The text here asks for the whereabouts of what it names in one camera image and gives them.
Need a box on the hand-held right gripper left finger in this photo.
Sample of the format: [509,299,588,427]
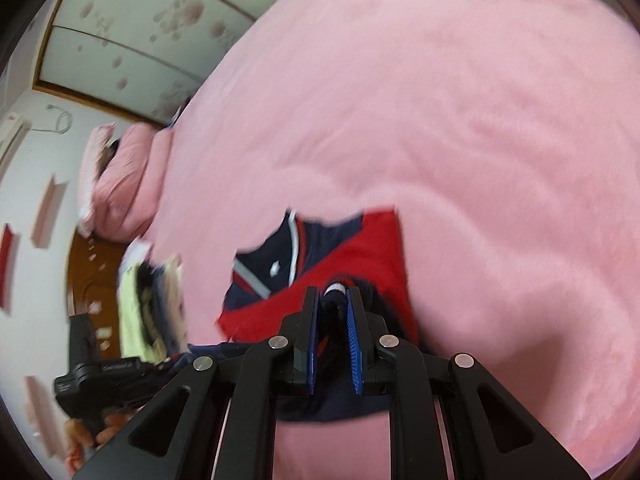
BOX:
[70,286,322,480]

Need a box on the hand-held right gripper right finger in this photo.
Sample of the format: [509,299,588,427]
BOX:
[346,286,592,480]

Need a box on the navy and red varsity jacket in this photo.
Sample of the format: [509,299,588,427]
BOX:
[216,206,437,423]

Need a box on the stack of folded clothes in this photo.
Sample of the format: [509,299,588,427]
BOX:
[116,241,192,362]

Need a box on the person's left hand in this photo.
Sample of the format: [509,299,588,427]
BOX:
[64,407,138,463]

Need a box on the wooden headboard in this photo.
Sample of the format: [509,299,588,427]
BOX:
[66,227,132,322]

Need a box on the folded pink quilt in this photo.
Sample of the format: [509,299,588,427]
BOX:
[94,124,173,240]

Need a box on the pink pillow with lace edge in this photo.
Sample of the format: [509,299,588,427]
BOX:
[76,123,119,239]

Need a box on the pink fleece bed blanket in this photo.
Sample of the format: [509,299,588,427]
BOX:
[142,0,640,480]

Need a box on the white air conditioner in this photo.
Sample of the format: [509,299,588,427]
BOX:
[0,114,32,173]

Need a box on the floral sliding door wardrobe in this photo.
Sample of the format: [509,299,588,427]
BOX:
[32,0,332,130]

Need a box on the red wall shelf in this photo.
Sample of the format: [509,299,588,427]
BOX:
[0,224,22,312]

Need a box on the pink wall shelf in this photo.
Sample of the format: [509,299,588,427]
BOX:
[30,175,69,249]

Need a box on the white wall cable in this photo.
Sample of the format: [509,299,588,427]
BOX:
[46,104,74,134]

